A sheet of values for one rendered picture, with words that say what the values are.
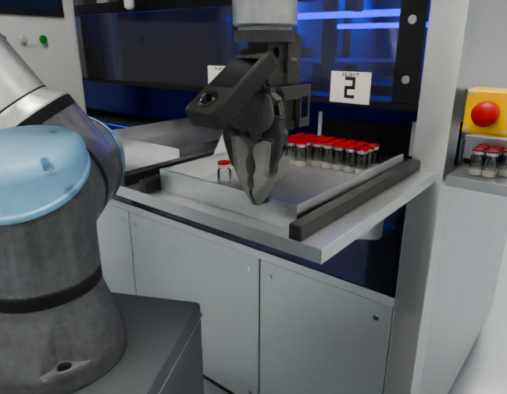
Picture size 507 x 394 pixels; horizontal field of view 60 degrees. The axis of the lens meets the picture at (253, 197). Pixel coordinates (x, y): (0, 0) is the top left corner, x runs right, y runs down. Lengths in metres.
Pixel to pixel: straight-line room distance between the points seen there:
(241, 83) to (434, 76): 0.44
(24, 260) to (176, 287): 1.05
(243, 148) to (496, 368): 1.52
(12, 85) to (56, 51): 0.87
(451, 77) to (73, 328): 0.68
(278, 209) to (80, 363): 0.28
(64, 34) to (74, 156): 1.04
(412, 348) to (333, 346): 0.20
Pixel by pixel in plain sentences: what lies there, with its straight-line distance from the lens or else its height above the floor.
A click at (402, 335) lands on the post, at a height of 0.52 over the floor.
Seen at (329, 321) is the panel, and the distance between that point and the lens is 1.10.
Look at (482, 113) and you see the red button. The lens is 0.79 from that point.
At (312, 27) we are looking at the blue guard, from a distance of 0.95.
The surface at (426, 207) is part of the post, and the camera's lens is 0.89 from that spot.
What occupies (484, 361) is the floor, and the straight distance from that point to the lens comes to 1.93.
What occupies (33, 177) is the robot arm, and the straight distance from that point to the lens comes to 0.41.
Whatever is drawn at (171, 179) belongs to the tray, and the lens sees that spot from 0.70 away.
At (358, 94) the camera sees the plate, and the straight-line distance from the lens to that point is 0.90.
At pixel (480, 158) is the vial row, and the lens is 0.87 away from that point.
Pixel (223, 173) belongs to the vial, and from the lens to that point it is 0.69.
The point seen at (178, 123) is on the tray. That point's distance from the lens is 1.18.
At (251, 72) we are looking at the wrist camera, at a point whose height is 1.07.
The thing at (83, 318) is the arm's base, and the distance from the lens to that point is 0.47.
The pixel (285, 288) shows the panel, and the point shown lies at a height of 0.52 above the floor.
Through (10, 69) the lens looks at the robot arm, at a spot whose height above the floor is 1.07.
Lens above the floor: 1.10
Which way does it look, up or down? 19 degrees down
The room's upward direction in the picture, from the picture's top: straight up
